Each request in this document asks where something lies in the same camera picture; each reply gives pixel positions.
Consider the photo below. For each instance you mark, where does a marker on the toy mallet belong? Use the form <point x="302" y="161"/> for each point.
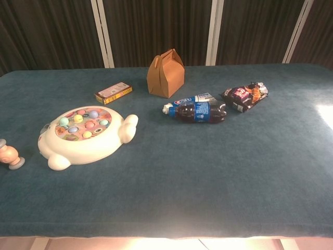
<point x="10" y="155"/>

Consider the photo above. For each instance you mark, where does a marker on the white whack-a-mole toy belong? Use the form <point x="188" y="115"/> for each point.
<point x="104" y="140"/>

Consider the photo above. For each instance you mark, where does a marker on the Pepsi cola bottle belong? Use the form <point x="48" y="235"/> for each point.
<point x="197" y="113"/>

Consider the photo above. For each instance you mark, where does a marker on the blue white toothpaste tube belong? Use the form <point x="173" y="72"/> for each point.
<point x="201" y="97"/>

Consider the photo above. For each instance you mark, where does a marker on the brown paper gable box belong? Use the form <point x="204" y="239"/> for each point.
<point x="166" y="78"/>

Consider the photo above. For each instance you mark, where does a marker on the teal table cloth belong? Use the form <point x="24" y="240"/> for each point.
<point x="166" y="182"/>

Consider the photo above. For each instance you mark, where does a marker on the small yellow red carton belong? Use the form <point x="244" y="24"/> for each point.
<point x="113" y="93"/>

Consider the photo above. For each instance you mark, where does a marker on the dark purple snack bag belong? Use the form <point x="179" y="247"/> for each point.
<point x="244" y="96"/>

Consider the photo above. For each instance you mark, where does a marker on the white partition frame post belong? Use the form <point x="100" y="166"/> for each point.
<point x="299" y="31"/>
<point x="102" y="34"/>
<point x="214" y="31"/>

